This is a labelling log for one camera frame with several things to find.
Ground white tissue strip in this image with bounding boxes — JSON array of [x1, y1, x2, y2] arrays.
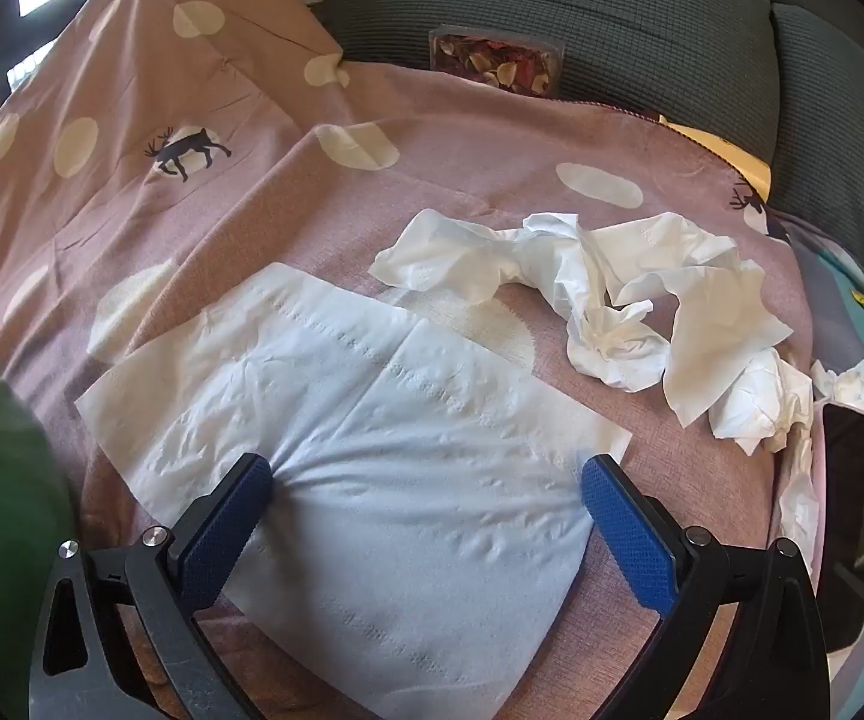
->
[[775, 427, 823, 567]]

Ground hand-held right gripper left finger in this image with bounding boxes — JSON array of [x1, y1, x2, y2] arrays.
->
[[27, 452, 275, 720]]

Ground small crumpled white tissue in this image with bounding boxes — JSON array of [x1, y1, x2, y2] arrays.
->
[[809, 357, 864, 410]]

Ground teal printed cloth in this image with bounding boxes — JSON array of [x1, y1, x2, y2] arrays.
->
[[773, 210, 864, 720]]

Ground clear box of dried petals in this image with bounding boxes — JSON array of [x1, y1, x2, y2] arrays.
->
[[429, 25, 566, 97]]

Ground pink polka-dot deer blanket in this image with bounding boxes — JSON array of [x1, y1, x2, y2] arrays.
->
[[0, 0, 812, 720]]

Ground yellow paper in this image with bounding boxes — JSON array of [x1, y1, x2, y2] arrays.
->
[[657, 114, 774, 192]]

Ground flat white tissue sheet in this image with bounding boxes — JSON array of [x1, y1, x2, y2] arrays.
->
[[74, 262, 634, 720]]

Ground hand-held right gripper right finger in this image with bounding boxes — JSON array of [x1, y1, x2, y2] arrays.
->
[[580, 454, 830, 720]]

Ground large crumpled white tissue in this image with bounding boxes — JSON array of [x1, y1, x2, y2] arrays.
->
[[368, 208, 794, 428]]

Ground grey sofa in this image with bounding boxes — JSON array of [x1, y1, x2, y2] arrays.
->
[[312, 0, 864, 301]]

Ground crumpled white tissue ball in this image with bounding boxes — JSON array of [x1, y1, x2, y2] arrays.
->
[[708, 347, 815, 458]]

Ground white-framed black tablet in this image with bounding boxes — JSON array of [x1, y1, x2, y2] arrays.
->
[[814, 399, 864, 650]]

